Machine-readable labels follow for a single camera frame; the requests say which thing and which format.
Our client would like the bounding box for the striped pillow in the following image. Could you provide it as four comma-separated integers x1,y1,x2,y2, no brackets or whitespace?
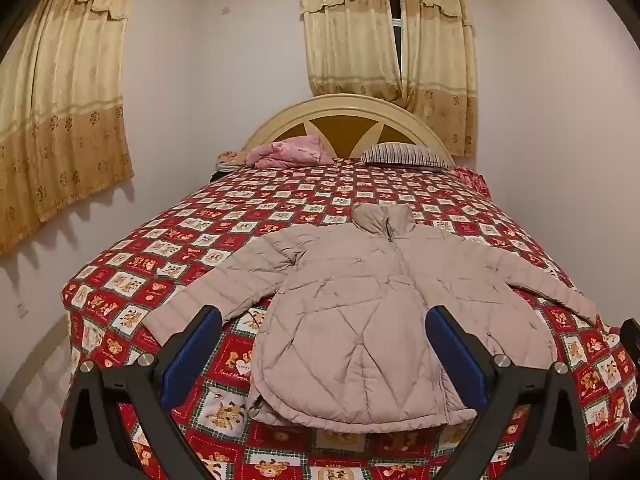
360,142,453,171

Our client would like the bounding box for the cream arched headboard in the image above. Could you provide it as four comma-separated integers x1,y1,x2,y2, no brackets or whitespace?
241,94,457,168

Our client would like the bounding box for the red ruffled cloth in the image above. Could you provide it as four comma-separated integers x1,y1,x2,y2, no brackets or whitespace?
452,165,493,196

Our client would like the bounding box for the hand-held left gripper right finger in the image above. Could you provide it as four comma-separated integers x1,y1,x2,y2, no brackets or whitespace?
425,305,591,480

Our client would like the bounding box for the folded patterned cloth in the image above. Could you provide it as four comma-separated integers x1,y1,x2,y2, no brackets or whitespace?
216,150,249,171

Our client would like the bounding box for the wide yellow curtain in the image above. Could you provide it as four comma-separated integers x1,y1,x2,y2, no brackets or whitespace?
0,0,138,256

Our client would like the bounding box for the pink floral quilt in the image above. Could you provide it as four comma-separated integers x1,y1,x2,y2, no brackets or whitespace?
247,134,335,170

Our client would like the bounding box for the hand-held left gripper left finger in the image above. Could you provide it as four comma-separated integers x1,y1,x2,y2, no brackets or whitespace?
56,305,223,480

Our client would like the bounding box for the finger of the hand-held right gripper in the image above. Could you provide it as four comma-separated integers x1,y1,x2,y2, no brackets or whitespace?
619,319,640,367

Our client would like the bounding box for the yellow curtain panel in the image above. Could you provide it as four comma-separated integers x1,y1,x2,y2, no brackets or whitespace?
299,0,405,101
397,0,478,158

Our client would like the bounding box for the beige puffer jacket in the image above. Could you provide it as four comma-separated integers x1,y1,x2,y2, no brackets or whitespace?
145,203,601,433

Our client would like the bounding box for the red bear-print bedspread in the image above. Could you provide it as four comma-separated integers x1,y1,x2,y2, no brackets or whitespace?
60,157,640,480

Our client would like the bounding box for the window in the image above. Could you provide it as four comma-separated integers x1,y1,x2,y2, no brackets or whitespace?
391,0,404,83

